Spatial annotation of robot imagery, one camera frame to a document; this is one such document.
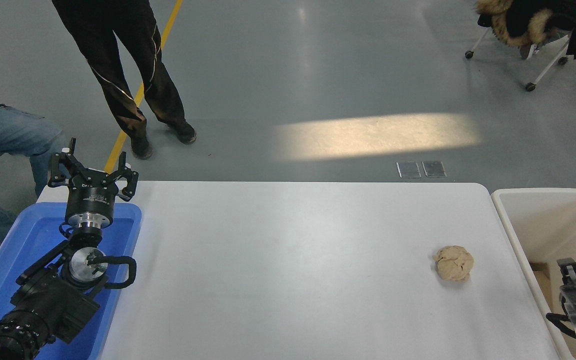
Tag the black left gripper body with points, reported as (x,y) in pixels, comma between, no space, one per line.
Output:
(90,200)

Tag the tan paper ball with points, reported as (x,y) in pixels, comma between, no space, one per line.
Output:
(453,263)

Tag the brown cardboard piece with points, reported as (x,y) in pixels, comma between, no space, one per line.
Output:
(542,282)

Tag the large pale plastic bin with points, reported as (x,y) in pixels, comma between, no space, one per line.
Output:
(543,220)

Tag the blue plastic tray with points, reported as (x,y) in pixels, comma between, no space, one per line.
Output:
(28,235)

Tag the seated person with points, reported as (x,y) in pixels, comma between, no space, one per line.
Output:
(13,130)

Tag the standing person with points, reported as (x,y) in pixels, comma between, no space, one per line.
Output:
(118,75)

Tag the metal floor socket plate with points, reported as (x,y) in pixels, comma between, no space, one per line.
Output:
(434,169)
(409,170)

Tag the white wheeled chair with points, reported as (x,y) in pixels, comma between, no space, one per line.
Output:
(548,67)

